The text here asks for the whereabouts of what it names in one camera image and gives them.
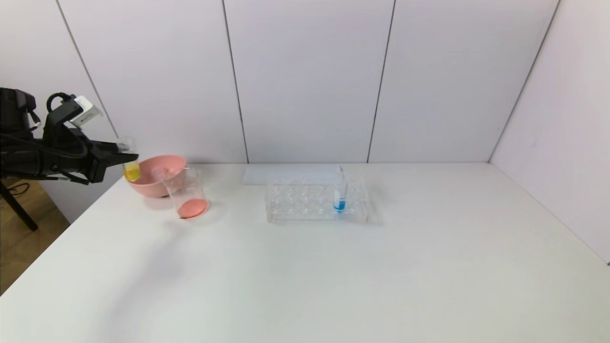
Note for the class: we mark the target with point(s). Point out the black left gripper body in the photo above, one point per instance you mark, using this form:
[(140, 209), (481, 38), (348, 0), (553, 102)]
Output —
[(99, 163)]

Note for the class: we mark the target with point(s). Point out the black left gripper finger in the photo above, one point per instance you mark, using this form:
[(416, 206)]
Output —
[(108, 159)]

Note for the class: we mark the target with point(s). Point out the test tube with yellow pigment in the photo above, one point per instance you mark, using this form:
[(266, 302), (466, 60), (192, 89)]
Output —
[(132, 172)]

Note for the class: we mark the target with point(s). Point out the test tube with red pigment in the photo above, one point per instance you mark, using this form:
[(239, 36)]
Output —
[(158, 174)]

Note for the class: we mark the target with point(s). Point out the clear glass beaker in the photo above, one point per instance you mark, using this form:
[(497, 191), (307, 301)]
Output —
[(193, 208)]

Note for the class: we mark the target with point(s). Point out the clear acrylic test tube rack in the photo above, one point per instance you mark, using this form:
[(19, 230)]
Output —
[(305, 202)]

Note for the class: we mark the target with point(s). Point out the test tube with blue pigment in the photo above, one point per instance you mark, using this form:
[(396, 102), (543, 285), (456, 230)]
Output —
[(339, 206)]

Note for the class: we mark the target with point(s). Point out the pink plastic bowl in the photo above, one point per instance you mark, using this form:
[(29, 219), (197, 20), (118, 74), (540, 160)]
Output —
[(147, 188)]

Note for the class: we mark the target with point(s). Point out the flat white slab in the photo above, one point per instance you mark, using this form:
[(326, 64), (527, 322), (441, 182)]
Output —
[(267, 174)]

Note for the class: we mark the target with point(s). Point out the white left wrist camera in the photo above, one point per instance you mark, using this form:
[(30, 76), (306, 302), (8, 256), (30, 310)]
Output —
[(86, 112)]

